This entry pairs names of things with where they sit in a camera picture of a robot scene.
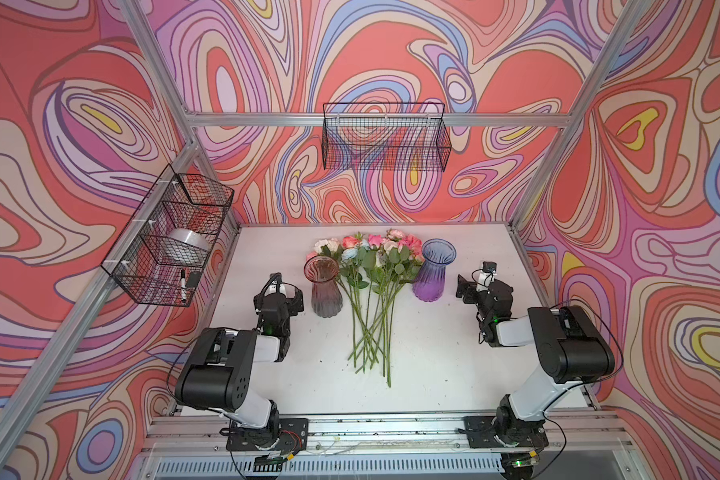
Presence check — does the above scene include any black wire basket left wall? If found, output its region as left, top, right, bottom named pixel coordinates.
left=101, top=166, right=234, bottom=307

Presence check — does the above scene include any purple glass vase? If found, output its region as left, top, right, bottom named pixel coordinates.
left=413, top=238, right=457, bottom=302

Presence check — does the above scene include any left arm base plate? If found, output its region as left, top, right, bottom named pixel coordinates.
left=219, top=417, right=309, bottom=454

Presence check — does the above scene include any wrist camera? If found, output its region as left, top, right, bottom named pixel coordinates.
left=265, top=272, right=287, bottom=296
left=479, top=261, right=497, bottom=288

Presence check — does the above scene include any pink carnation stem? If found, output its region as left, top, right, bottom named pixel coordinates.
left=382, top=228, right=424, bottom=337

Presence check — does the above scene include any white rose stem on table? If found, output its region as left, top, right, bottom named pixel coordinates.
left=313, top=236, right=367, bottom=362

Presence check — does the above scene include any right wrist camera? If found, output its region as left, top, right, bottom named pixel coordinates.
left=479, top=261, right=497, bottom=288

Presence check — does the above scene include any black wire basket back wall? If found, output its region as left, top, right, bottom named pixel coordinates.
left=321, top=100, right=452, bottom=172

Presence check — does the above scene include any black wire basket wall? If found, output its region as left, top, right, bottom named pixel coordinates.
left=321, top=100, right=452, bottom=172
left=101, top=166, right=234, bottom=307

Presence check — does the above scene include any red pink rose stem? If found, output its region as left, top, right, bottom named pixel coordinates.
left=340, top=235, right=362, bottom=367

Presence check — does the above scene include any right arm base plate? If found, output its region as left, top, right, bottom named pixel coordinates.
left=462, top=416, right=549, bottom=450

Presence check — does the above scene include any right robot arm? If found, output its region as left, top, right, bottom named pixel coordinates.
left=456, top=274, right=616, bottom=450

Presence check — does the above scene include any blue white rose stem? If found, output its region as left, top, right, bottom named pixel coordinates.
left=340, top=245, right=374, bottom=373

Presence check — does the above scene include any pink grey glass vase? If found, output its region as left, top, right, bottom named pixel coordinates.
left=303, top=255, right=343, bottom=318

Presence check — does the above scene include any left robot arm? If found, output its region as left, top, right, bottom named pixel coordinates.
left=174, top=273, right=308, bottom=455

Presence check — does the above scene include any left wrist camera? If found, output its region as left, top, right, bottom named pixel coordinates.
left=265, top=272, right=287, bottom=296

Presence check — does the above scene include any black marker pen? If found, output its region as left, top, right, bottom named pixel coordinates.
left=180, top=269, right=188, bottom=304

